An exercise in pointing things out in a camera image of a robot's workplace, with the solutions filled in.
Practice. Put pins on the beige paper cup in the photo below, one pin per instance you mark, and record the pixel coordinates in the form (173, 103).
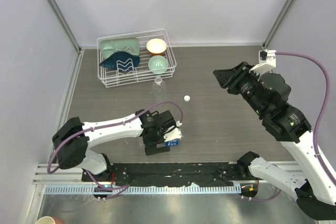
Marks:
(45, 220)

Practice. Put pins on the white bottle cap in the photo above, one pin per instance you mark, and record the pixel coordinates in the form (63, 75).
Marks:
(187, 98)

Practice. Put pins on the light green divided plate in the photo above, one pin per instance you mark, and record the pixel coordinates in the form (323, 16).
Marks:
(108, 47)

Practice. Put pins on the white wire dish rack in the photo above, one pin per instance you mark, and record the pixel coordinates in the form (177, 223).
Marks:
(112, 78)

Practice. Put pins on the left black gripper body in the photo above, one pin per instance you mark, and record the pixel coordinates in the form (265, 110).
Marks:
(156, 139)

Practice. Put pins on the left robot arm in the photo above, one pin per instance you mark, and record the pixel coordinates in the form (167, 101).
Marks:
(73, 143)

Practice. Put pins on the light green bowl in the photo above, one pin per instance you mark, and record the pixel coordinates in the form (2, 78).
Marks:
(158, 64)

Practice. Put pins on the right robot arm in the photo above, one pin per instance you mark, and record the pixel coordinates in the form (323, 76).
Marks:
(314, 192)

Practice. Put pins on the clear unlabelled plastic bottle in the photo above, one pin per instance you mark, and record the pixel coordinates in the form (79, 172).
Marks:
(159, 90)

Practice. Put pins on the white slotted cable duct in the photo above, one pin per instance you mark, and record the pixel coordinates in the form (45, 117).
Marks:
(85, 189)

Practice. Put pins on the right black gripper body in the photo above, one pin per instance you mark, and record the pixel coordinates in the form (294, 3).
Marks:
(245, 83)

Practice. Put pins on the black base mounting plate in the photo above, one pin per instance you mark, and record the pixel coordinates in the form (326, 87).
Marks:
(208, 174)

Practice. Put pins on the dark blue leaf plate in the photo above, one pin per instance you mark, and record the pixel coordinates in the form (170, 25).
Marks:
(121, 61)

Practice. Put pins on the orange white bowl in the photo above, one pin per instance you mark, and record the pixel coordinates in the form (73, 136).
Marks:
(156, 46)

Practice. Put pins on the blue label water bottle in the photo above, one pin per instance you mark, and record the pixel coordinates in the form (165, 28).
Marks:
(174, 143)

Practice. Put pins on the pink cup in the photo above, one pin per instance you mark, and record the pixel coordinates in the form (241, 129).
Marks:
(57, 220)

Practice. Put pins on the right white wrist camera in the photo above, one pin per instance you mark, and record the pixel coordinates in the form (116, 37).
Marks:
(267, 62)

